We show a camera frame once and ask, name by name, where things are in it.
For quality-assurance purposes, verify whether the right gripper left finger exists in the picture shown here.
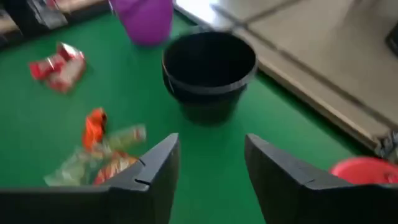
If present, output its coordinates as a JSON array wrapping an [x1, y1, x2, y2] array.
[[0, 133, 182, 224]]

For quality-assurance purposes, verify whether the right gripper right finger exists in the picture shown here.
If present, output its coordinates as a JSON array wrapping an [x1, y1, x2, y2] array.
[[244, 133, 398, 224]]

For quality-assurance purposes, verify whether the red Skittles pack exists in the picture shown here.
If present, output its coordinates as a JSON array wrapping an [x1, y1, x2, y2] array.
[[29, 54, 68, 81], [92, 151, 141, 187]]

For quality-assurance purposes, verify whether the orange peanut butter cup pack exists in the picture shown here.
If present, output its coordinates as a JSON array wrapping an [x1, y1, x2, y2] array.
[[81, 107, 108, 152]]

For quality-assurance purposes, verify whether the red and white candy pack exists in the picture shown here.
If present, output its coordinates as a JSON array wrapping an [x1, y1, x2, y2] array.
[[46, 42, 87, 94]]

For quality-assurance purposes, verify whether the clear wrapped candy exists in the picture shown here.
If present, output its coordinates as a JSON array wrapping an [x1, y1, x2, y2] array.
[[43, 146, 103, 187], [105, 123, 147, 150]]

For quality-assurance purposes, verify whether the red desk lamp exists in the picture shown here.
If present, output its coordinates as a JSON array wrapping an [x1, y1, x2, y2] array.
[[329, 156, 398, 186]]

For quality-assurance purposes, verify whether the black bucket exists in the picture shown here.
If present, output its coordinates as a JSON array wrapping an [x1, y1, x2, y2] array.
[[160, 30, 259, 127]]

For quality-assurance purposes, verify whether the purple face bucket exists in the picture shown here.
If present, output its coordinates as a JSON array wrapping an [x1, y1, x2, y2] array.
[[108, 0, 174, 47]]

